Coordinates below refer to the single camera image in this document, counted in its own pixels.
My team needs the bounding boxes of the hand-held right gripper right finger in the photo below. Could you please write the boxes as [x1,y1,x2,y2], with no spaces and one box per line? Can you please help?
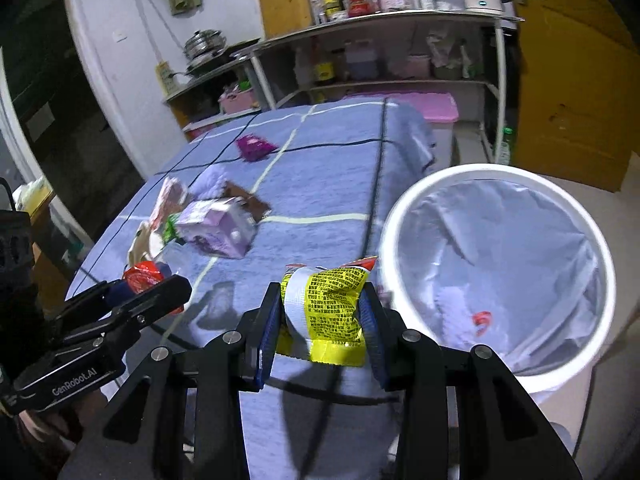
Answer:
[359,284,583,480]

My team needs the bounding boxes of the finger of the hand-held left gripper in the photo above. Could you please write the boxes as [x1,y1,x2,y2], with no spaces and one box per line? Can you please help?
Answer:
[50,279,135,335]
[47,274,193,361]

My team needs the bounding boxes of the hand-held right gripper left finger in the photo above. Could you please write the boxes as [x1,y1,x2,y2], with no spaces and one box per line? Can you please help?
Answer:
[57,281,288,480]

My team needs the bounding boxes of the red snack wrapper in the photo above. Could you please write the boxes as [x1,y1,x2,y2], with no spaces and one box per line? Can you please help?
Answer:
[122,260,186,316]

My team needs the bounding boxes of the white paper wrapper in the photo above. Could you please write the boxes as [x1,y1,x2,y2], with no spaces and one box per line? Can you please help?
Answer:
[127,222,166,266]

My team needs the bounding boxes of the yellow snack wrapper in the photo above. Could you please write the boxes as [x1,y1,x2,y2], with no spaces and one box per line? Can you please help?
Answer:
[276,256,379,367]

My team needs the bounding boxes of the green wrapper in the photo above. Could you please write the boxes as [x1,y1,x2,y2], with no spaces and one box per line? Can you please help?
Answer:
[161,214,185,246]

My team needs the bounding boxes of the purple drink carton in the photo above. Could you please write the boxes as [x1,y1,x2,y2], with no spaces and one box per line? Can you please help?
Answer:
[176,196,257,260]

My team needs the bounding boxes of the pink snack packet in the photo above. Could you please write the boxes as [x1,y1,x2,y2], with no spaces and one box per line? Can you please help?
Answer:
[150,176,190,233]

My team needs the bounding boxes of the lilac knitted cloth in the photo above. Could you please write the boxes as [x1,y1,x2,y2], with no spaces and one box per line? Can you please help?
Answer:
[192,167,228,201]

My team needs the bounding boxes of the brown wrapper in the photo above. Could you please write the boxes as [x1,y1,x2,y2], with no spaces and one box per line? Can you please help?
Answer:
[220,182,273,222]

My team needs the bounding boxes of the white round waste bin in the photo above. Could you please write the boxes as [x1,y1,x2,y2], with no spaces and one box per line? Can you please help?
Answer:
[378,162,617,395]

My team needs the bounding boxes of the translucent bin liner bag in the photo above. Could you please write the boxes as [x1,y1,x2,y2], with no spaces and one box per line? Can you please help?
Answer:
[397,180,601,376]

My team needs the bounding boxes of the blue checked blanket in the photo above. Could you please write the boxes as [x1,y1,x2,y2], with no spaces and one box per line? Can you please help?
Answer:
[65,99,438,480]

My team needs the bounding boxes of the purple crumpled wrapper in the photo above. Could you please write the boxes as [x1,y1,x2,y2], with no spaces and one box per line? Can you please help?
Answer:
[236,133,277,162]

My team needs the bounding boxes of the pink basket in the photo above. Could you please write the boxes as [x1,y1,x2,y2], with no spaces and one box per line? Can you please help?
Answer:
[218,87,261,115]

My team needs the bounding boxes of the low side cabinet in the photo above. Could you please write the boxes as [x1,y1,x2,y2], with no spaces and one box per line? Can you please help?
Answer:
[162,57,261,141]

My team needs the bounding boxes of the green plastic bottle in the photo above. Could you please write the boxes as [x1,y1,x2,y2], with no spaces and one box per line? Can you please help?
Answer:
[495,126,516,165]

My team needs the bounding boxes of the pink lidded storage box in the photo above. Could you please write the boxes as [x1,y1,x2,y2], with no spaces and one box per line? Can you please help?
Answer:
[342,91,460,166]

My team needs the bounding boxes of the steel steamer pot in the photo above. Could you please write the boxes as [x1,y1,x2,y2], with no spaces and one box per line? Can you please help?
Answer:
[182,29,226,63]

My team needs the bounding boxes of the brown bottle yellow label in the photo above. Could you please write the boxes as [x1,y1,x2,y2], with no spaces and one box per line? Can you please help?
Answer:
[313,50,336,86]

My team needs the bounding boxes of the pink tub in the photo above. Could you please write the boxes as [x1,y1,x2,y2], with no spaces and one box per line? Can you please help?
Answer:
[404,52,433,78]

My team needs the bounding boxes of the blue plastic jug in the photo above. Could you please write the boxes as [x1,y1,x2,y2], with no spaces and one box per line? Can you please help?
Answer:
[345,40,386,81]

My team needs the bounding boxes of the crumpled plastic bags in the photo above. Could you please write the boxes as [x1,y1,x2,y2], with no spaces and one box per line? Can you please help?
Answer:
[427,30,476,80]

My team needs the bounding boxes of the wooden cutting board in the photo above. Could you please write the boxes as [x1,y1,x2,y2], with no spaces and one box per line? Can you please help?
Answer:
[256,0,314,41]

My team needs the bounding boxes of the white metal shelf rack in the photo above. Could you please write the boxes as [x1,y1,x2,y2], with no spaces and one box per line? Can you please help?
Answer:
[227,10,523,163]

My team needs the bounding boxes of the yellow wooden door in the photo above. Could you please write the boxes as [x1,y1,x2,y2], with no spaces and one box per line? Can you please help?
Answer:
[505,0,640,193]

